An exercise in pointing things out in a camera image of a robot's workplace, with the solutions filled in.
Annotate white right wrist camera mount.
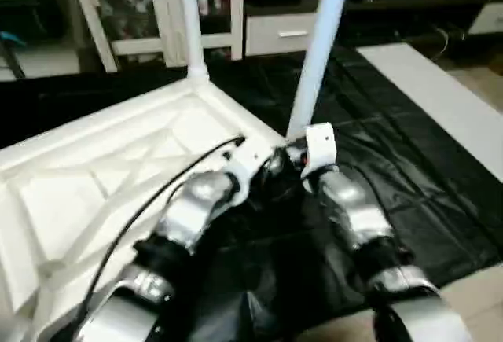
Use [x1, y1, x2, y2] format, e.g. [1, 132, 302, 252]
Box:
[304, 121, 340, 175]

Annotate black work mat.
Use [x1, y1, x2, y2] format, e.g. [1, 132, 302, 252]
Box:
[0, 45, 503, 342]

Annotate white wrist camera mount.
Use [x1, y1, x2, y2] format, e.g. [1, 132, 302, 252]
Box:
[223, 141, 276, 204]
[304, 121, 340, 175]

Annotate white side cabinet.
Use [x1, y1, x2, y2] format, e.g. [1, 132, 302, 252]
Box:
[469, 2, 503, 37]

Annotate black low desk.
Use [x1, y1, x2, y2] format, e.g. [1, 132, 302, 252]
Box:
[345, 0, 488, 45]

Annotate white plastic table top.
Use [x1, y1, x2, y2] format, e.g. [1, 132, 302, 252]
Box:
[0, 74, 288, 342]

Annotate grey pole stand blue brackets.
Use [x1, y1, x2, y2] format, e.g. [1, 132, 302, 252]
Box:
[0, 29, 27, 80]

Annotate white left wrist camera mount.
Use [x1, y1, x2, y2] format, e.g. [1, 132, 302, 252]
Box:
[223, 141, 276, 204]

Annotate white drawer cabinet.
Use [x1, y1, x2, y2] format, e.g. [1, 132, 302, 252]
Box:
[245, 13, 319, 57]

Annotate white floor cable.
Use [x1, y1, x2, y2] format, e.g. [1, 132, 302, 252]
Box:
[431, 27, 465, 61]

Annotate white glass door cabinet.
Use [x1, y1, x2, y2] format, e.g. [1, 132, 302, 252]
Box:
[66, 0, 247, 75]

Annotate black storage unit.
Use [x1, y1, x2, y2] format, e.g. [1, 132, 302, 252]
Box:
[0, 0, 64, 41]

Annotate white flat board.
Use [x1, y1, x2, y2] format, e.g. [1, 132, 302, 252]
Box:
[355, 41, 503, 182]

